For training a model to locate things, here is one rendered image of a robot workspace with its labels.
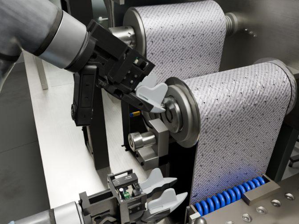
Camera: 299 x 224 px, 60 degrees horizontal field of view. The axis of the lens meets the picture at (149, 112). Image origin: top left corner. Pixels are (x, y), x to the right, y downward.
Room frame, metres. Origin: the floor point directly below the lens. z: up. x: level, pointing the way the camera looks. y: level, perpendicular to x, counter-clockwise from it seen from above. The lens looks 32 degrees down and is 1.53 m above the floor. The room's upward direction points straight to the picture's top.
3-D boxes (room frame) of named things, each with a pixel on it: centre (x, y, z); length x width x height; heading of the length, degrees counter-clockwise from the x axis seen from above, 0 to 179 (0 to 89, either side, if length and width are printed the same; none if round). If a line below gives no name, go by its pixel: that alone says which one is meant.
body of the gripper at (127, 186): (0.32, 0.07, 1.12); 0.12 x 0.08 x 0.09; 115
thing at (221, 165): (0.44, -0.20, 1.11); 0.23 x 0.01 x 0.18; 115
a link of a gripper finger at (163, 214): (0.32, 0.00, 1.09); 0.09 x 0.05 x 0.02; 106
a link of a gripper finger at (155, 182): (0.39, -0.02, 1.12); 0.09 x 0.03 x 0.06; 124
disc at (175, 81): (0.44, -0.06, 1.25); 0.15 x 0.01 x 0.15; 25
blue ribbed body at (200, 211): (0.42, -0.20, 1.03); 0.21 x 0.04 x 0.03; 115
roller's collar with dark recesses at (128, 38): (0.66, 0.07, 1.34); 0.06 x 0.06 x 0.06; 25
